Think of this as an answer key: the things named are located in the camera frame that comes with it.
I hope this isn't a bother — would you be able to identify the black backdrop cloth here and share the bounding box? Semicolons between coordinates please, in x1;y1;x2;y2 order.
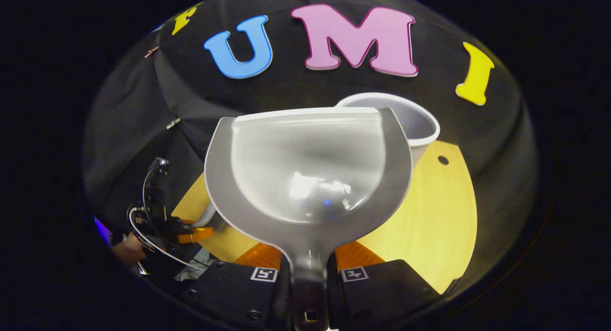
81;0;540;298

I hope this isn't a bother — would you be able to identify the grey plastic garbage bin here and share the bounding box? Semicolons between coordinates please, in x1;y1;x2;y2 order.
334;92;441;169

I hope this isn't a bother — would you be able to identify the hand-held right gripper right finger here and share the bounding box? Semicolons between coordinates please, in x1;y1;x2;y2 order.
328;241;440;331

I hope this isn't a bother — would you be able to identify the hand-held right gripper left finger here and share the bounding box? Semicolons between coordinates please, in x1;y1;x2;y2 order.
181;244;292;331

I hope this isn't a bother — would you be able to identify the grey plastic dustpan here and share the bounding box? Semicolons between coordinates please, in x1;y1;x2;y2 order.
204;107;414;331

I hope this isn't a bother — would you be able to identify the white cable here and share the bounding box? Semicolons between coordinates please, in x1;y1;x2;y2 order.
127;206;211;270

